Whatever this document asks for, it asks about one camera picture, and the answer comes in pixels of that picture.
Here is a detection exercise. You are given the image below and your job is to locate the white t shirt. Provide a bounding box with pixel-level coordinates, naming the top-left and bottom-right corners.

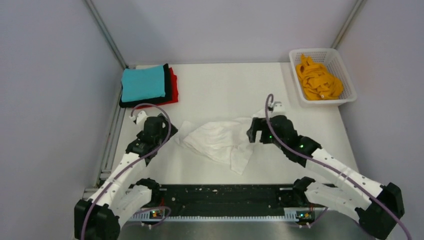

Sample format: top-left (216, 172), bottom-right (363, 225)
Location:
top-left (175, 110), bottom-right (265, 175)

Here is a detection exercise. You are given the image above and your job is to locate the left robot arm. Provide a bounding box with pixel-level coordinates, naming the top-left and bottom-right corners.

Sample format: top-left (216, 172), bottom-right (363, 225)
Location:
top-left (74, 111), bottom-right (178, 240)

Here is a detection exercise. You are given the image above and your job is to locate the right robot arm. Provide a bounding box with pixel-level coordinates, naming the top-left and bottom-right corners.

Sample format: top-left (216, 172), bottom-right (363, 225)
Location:
top-left (246, 115), bottom-right (412, 240)

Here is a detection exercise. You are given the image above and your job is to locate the folded black t shirt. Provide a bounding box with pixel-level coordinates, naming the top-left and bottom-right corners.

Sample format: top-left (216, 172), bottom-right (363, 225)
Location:
top-left (119, 64), bottom-right (173, 108)

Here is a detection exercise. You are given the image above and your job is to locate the folded cyan t shirt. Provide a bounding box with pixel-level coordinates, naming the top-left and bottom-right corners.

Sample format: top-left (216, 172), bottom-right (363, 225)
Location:
top-left (121, 65), bottom-right (166, 103)

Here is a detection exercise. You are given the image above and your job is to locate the folded red t shirt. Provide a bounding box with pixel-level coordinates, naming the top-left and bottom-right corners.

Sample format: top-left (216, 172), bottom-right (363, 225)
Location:
top-left (134, 64), bottom-right (179, 106)

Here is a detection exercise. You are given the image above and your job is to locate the yellow t shirt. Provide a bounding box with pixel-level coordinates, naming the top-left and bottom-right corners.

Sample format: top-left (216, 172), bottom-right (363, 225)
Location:
top-left (295, 54), bottom-right (344, 101)

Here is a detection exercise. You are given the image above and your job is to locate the white plastic basket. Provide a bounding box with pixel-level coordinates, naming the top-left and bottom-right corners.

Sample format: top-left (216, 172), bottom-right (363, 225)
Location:
top-left (289, 48), bottom-right (357, 107)

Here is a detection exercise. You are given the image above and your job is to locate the left controller board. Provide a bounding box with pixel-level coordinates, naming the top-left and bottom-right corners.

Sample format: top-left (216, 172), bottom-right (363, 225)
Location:
top-left (149, 209), bottom-right (166, 220)

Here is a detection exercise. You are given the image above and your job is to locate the controller board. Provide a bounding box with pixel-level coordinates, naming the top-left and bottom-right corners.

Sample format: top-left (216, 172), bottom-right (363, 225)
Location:
top-left (296, 211), bottom-right (315, 225)
top-left (149, 209), bottom-right (166, 220)

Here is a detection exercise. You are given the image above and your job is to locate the right controller board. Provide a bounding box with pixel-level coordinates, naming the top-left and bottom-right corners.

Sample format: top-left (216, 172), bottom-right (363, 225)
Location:
top-left (296, 211), bottom-right (315, 225)

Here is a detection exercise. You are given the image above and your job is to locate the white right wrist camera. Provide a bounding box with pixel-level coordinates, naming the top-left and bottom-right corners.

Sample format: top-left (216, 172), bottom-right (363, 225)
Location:
top-left (267, 101), bottom-right (286, 115)

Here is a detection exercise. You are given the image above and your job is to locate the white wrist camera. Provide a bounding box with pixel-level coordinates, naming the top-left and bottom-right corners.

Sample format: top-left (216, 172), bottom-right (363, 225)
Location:
top-left (134, 111), bottom-right (149, 127)
top-left (267, 101), bottom-right (286, 115)

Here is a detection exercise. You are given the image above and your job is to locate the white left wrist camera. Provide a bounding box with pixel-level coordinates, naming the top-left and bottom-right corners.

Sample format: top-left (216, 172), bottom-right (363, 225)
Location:
top-left (134, 111), bottom-right (149, 127)

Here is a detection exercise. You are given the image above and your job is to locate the aluminium table frame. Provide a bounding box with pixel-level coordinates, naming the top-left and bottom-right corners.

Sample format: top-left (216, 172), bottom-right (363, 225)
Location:
top-left (71, 62), bottom-right (392, 240)

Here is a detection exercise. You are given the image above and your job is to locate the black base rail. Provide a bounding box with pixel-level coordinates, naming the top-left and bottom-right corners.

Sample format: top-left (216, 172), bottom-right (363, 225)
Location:
top-left (97, 180), bottom-right (363, 219)

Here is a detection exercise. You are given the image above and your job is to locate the left frame post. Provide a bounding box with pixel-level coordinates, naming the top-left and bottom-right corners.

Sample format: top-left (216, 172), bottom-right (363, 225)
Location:
top-left (83, 0), bottom-right (128, 69)

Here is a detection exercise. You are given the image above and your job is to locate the frame post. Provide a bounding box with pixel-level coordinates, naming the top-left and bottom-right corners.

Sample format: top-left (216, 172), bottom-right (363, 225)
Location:
top-left (83, 0), bottom-right (128, 69)
top-left (331, 0), bottom-right (368, 49)

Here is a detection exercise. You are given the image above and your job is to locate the right frame post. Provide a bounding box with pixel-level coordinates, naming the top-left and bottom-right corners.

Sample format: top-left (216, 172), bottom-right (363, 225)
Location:
top-left (331, 0), bottom-right (368, 49)

